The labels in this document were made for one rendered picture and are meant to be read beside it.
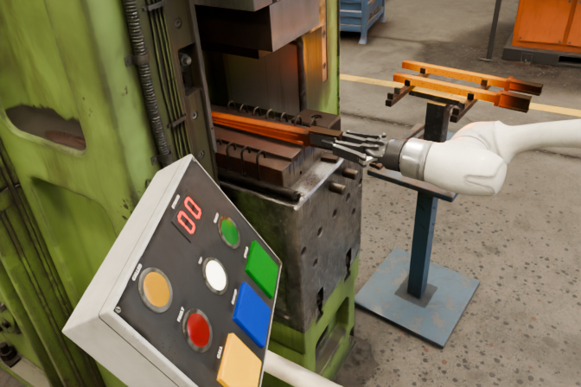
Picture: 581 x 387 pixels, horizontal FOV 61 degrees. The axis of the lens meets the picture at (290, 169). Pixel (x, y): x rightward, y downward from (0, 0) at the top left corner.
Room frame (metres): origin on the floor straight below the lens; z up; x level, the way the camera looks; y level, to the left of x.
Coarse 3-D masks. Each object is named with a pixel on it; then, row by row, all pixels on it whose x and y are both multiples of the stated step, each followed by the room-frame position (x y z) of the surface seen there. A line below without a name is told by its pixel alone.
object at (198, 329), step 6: (192, 318) 0.45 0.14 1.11; (198, 318) 0.46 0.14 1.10; (192, 324) 0.44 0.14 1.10; (198, 324) 0.45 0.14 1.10; (204, 324) 0.45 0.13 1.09; (192, 330) 0.43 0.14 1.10; (198, 330) 0.44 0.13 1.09; (204, 330) 0.45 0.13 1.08; (192, 336) 0.43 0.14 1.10; (198, 336) 0.43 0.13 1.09; (204, 336) 0.44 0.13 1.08; (198, 342) 0.43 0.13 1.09; (204, 342) 0.43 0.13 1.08
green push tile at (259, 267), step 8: (256, 248) 0.66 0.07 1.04; (248, 256) 0.63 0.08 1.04; (256, 256) 0.64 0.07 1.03; (264, 256) 0.66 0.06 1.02; (248, 264) 0.61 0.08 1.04; (256, 264) 0.62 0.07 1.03; (264, 264) 0.64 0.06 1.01; (272, 264) 0.66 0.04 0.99; (248, 272) 0.60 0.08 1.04; (256, 272) 0.61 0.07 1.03; (264, 272) 0.62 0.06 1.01; (272, 272) 0.64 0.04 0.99; (256, 280) 0.60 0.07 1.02; (264, 280) 0.61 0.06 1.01; (272, 280) 0.63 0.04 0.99; (264, 288) 0.60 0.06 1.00; (272, 288) 0.61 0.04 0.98; (272, 296) 0.59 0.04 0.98
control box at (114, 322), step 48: (192, 192) 0.64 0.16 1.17; (144, 240) 0.50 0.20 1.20; (192, 240) 0.56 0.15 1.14; (240, 240) 0.65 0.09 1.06; (96, 288) 0.45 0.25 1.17; (192, 288) 0.49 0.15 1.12; (96, 336) 0.39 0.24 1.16; (144, 336) 0.39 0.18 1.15; (240, 336) 0.49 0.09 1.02; (144, 384) 0.38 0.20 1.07; (192, 384) 0.37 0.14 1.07
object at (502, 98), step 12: (420, 84) 1.50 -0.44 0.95; (432, 84) 1.47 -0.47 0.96; (444, 84) 1.46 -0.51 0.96; (480, 96) 1.38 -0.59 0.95; (492, 96) 1.35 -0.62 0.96; (504, 96) 1.34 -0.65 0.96; (516, 96) 1.32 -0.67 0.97; (528, 96) 1.31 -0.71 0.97; (516, 108) 1.31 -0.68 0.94; (528, 108) 1.30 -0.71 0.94
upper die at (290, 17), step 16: (288, 0) 1.04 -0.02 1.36; (304, 0) 1.10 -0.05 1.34; (208, 16) 1.07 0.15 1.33; (224, 16) 1.05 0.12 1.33; (240, 16) 1.02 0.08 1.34; (256, 16) 1.00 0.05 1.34; (272, 16) 0.99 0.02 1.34; (288, 16) 1.04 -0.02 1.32; (304, 16) 1.10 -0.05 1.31; (208, 32) 1.07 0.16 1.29; (224, 32) 1.05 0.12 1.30; (240, 32) 1.03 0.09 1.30; (256, 32) 1.00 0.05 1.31; (272, 32) 0.99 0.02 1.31; (288, 32) 1.04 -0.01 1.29; (304, 32) 1.09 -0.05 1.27; (256, 48) 1.01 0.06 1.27; (272, 48) 0.99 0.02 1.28
